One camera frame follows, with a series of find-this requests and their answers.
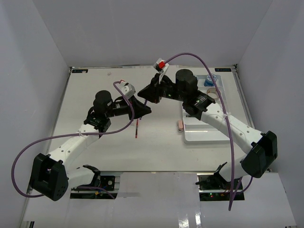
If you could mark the red pen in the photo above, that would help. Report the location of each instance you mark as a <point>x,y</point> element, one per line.
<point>136,129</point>

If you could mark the black table label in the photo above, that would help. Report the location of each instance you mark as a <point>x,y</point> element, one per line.
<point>223,69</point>
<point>74,71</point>

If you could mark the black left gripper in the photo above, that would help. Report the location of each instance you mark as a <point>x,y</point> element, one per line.
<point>139,106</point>

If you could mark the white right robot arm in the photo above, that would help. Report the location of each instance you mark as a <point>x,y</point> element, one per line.
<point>260,148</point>

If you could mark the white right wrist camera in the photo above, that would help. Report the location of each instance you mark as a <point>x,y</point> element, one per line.
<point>161,67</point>

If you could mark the blue tape roll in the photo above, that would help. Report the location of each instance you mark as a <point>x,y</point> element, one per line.
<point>210,80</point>

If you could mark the right black table label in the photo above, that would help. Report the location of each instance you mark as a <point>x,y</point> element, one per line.
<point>223,69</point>

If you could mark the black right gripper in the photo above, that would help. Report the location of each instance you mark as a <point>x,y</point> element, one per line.
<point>152,93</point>

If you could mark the left black table label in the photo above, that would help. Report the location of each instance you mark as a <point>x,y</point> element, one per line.
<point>74,71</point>

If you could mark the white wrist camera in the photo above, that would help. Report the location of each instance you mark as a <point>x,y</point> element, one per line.
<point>127,89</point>
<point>161,67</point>

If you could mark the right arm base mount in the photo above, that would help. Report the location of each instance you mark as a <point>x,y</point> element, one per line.
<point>212,187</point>

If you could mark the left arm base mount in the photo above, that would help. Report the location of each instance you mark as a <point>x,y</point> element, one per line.
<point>104,184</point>

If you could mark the pink white eraser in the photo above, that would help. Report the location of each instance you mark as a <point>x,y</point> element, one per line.
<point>180,126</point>

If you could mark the brown packing tape roll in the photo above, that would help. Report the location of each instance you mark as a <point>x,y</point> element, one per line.
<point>212,92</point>

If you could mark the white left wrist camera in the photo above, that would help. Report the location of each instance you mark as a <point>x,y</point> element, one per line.
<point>127,89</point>

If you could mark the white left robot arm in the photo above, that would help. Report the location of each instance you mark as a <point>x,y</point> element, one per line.
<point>50,175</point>

